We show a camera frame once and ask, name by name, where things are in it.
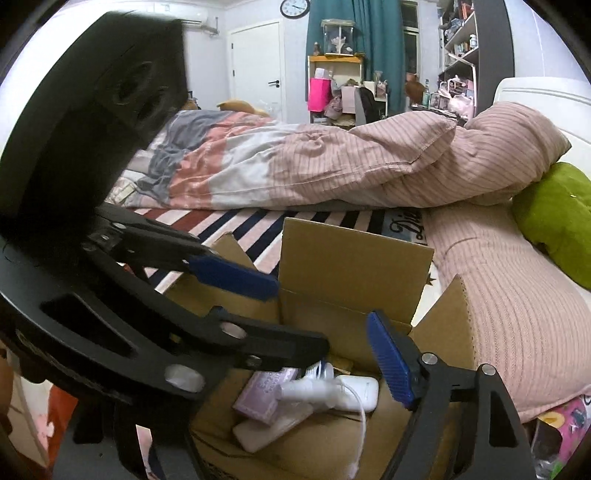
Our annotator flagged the white shelf with yellow top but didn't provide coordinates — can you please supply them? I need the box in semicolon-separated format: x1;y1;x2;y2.
308;54;365;123

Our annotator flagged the dark brown plush toy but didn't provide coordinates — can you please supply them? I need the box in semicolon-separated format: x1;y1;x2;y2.
405;73;428;107

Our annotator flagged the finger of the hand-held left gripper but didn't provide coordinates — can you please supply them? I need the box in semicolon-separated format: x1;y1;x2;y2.
85;205;280;302
185;305;331;372

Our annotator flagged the glass display case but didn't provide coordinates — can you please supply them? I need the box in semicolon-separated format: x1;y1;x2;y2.
322;19;354;57

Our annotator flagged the pink gift bag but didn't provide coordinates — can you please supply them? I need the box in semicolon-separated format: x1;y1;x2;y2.
309;78;332;113

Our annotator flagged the dark bookshelf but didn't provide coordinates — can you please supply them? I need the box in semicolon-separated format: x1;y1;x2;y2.
436;0;515;116

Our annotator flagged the window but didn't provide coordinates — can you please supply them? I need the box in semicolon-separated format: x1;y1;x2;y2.
402;0;421;75

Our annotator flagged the colourful printed bag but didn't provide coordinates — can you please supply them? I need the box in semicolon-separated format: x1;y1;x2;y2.
531;394;591;480

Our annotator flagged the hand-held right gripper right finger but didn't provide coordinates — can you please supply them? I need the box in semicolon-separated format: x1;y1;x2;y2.
366;310;536;480

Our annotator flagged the green pillow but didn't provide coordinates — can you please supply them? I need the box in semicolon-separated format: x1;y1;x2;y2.
512;162;591;291

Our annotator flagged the pink ribbed pillow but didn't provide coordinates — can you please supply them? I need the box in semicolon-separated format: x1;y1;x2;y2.
425;203;591;423

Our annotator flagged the white headboard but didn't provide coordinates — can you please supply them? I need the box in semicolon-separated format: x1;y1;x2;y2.
492;78;591;185

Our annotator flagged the chair with dark clothing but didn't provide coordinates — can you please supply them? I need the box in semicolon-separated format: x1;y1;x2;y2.
355;85;387;125

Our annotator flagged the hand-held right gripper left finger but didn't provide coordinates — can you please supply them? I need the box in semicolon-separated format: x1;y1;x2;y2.
69;399;199;480

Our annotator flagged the teal curtain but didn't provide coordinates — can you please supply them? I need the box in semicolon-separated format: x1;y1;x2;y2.
306;0;407;104

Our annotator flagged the white bottle with blue cap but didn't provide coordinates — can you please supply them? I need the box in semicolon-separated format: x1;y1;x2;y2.
279;362;345;409

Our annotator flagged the brown cardboard box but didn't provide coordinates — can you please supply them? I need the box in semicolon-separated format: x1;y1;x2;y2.
152;217;478;480

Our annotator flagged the round wall clock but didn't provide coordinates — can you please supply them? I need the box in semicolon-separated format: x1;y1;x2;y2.
280;0;310;19

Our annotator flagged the white door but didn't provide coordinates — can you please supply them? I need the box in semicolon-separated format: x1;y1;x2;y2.
228;21;282;114

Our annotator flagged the purple box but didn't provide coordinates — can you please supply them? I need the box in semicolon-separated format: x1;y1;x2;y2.
232;367;301;423

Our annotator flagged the white rectangular case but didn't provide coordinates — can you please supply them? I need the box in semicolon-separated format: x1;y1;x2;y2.
232;406;315;453

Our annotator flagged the pink and grey patchwork duvet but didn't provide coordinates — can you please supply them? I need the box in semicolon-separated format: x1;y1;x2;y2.
106;102;573;210

